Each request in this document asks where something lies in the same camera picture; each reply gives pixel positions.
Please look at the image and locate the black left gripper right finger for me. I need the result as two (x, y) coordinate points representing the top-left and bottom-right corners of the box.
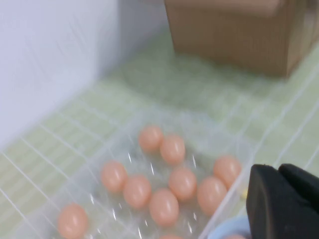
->
(278, 163), (319, 207)

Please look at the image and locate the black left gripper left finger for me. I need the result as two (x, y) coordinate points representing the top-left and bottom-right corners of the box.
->
(245, 163), (319, 239)

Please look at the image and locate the brown cardboard box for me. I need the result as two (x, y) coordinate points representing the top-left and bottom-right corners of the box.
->
(163, 0), (319, 80)

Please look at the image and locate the clear plastic egg box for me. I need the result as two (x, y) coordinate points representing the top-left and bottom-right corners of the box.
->
(37, 107), (257, 239)

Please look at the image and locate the light blue bowl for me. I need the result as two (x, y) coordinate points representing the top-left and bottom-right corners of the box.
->
(208, 215), (250, 239)

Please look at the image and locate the green checkered tablecloth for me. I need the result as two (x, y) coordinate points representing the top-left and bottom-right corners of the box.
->
(0, 32), (319, 239)

